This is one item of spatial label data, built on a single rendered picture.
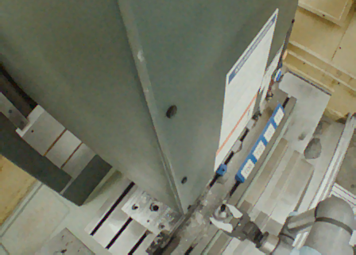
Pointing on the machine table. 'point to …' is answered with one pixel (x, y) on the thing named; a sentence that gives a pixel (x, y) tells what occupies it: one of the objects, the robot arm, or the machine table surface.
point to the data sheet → (245, 78)
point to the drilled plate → (152, 212)
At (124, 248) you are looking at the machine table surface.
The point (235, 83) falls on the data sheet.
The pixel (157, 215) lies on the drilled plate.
